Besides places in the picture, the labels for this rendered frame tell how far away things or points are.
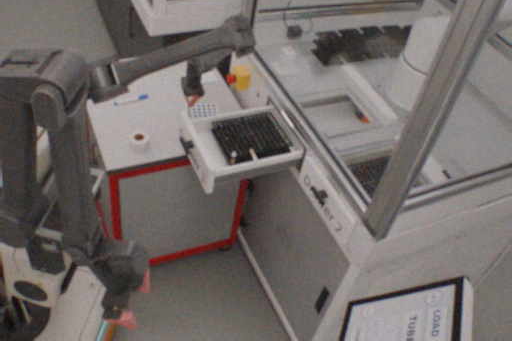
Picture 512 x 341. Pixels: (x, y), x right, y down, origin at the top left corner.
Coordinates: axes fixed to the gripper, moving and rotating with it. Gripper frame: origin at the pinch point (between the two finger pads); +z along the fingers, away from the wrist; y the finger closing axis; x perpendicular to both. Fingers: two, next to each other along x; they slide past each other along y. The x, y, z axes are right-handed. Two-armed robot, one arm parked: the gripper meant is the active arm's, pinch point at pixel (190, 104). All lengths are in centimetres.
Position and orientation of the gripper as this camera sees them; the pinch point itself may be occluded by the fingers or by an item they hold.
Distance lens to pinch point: 192.6
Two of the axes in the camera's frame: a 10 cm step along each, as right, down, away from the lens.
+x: -9.3, 1.2, -3.4
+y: -3.2, -6.8, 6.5
